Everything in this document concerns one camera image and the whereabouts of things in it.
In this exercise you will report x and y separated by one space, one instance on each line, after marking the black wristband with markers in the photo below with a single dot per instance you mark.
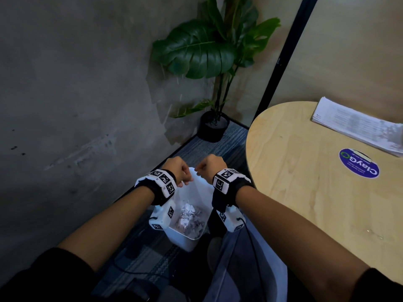
230 188
157 185

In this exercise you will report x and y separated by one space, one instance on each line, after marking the round wooden table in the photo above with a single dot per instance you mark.
299 169

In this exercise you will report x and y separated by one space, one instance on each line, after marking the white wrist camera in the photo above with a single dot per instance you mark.
231 220
162 217

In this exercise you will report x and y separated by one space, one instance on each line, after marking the person's right hand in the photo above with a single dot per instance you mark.
212 165

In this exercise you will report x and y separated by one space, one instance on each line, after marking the person's left forearm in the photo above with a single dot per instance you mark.
107 229

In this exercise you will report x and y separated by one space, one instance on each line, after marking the round blue sticker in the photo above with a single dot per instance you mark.
359 163

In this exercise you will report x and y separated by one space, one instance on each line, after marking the black right wristband with markers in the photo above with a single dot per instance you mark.
230 188

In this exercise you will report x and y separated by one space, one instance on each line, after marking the person's right forearm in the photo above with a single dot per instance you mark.
296 242

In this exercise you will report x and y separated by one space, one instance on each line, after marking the large leafy potted plant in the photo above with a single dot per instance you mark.
198 50

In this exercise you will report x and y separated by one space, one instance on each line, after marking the stack of printed papers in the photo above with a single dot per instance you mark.
355 125

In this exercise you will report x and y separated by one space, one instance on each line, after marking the person's grey trousers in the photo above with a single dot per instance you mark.
270 279

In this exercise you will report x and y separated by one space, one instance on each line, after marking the pile of metal staples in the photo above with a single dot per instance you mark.
374 234

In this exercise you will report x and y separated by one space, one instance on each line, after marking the person's left hand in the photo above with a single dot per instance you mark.
179 169

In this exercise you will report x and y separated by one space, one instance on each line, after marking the black left wristband with markers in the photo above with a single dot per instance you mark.
157 185

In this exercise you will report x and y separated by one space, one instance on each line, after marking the white plastic bin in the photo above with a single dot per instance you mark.
201 193

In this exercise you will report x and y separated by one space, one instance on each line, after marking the pile of paper balls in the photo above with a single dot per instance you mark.
189 220

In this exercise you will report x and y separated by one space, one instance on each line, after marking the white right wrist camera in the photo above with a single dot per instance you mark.
231 220

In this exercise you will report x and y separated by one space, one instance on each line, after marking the person's black shirt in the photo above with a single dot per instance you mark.
47 273

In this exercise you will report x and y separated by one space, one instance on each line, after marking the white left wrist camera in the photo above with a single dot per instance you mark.
162 217

